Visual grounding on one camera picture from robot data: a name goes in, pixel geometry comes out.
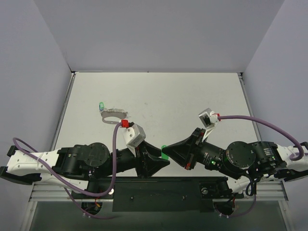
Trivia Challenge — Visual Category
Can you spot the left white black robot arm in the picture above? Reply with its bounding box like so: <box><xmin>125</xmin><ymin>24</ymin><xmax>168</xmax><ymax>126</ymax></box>
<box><xmin>0</xmin><ymin>141</ymin><xmax>170</xmax><ymax>198</ymax></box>

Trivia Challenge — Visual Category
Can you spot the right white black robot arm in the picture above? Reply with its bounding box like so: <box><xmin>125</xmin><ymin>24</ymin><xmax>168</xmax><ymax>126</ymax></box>
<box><xmin>162</xmin><ymin>128</ymin><xmax>308</xmax><ymax>197</ymax></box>

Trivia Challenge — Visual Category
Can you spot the green blue key tag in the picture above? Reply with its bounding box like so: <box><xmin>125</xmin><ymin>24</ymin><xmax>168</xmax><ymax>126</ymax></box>
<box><xmin>99</xmin><ymin>102</ymin><xmax>104</xmax><ymax>112</ymax></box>

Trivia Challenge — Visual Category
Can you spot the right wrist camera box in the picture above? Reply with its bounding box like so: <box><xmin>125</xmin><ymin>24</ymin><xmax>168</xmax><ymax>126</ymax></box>
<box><xmin>198</xmin><ymin>108</ymin><xmax>220</xmax><ymax>135</ymax></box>

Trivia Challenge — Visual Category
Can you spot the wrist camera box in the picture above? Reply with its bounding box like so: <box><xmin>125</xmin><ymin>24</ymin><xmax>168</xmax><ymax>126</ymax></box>
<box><xmin>198</xmin><ymin>108</ymin><xmax>220</xmax><ymax>135</ymax></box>
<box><xmin>122</xmin><ymin>122</ymin><xmax>146</xmax><ymax>148</ymax></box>

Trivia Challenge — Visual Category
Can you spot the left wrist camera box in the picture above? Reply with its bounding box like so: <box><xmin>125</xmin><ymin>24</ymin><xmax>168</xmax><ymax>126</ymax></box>
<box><xmin>122</xmin><ymin>122</ymin><xmax>146</xmax><ymax>148</ymax></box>

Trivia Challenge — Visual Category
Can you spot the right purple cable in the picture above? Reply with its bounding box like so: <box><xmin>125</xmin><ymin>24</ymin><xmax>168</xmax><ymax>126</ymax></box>
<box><xmin>218</xmin><ymin>115</ymin><xmax>305</xmax><ymax>161</ymax></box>

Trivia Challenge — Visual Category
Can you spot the purple cable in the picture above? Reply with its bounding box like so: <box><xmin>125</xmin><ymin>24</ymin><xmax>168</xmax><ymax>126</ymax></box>
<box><xmin>218</xmin><ymin>115</ymin><xmax>305</xmax><ymax>161</ymax></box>
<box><xmin>12</xmin><ymin>121</ymin><xmax>126</xmax><ymax>197</ymax></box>

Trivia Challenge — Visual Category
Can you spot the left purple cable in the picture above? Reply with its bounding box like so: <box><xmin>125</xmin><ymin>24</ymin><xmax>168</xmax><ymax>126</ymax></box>
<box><xmin>12</xmin><ymin>121</ymin><xmax>126</xmax><ymax>197</ymax></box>

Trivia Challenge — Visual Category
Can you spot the aluminium frame rail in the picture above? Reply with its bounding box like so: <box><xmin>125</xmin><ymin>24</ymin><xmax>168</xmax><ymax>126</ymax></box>
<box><xmin>29</xmin><ymin>188</ymin><xmax>70</xmax><ymax>202</ymax></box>

